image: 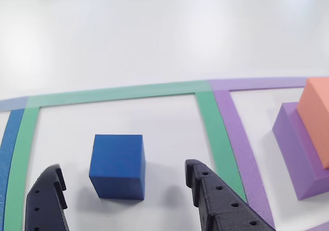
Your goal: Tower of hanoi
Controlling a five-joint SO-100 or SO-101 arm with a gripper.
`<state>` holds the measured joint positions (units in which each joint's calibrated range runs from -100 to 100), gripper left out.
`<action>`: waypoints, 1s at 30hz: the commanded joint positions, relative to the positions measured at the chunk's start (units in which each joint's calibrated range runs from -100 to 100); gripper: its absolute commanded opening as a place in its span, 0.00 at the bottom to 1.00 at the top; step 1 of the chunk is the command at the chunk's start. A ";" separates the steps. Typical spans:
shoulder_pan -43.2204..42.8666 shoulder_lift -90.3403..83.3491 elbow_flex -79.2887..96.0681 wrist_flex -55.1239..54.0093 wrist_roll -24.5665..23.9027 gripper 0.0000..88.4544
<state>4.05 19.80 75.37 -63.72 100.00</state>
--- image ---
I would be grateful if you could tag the small blue cube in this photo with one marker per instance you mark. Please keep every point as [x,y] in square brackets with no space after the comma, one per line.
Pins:
[117,161]

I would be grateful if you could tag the large purple cube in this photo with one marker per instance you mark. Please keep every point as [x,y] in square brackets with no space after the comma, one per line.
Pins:
[295,149]

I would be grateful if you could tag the orange cube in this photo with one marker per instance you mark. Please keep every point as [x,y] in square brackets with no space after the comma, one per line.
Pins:
[316,123]

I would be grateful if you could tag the purple square frame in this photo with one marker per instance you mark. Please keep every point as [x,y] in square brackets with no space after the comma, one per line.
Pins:
[239,143]

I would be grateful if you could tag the blue square frame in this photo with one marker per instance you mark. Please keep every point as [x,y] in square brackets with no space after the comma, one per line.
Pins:
[7,149]

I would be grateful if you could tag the green square frame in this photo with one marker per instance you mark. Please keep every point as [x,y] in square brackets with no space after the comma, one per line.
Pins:
[213,128]

